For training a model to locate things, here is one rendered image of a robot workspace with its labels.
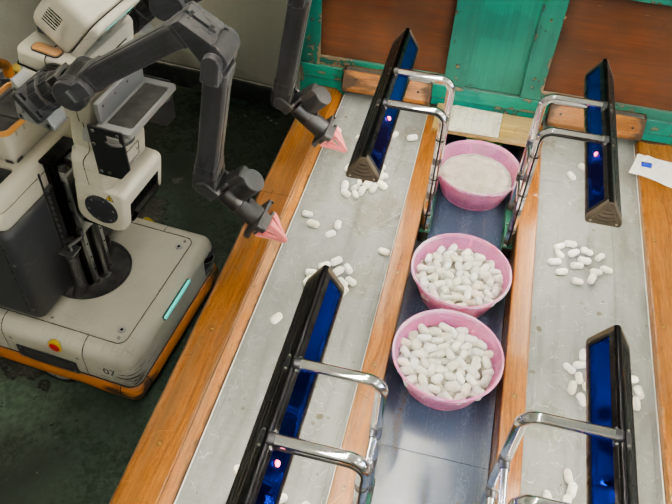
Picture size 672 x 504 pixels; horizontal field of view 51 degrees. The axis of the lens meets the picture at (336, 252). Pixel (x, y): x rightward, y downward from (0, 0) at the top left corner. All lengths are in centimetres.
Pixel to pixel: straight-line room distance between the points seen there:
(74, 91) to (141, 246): 109
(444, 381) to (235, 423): 50
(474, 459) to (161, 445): 69
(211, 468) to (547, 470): 71
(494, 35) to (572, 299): 87
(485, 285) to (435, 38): 85
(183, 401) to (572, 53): 154
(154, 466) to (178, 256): 116
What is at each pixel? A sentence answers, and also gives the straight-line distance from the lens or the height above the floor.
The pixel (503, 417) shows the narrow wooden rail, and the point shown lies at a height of 76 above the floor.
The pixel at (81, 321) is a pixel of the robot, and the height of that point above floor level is 28.
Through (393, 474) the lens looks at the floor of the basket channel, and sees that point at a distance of 164.
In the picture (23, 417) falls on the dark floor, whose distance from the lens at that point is 265.
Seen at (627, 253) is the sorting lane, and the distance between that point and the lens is 213.
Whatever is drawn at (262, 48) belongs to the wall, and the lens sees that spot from 360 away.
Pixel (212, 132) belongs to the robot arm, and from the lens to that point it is 159.
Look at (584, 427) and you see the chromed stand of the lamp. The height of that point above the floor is 112.
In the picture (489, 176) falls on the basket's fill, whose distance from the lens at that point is 226.
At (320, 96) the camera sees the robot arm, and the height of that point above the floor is 100.
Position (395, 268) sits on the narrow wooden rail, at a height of 76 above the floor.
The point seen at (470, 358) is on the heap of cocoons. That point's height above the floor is 72.
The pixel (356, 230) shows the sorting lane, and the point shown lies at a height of 74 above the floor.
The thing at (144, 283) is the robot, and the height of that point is 28.
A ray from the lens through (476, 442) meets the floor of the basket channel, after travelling 171.
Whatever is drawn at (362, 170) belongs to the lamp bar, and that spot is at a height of 107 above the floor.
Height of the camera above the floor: 214
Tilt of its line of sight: 46 degrees down
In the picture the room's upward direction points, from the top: 3 degrees clockwise
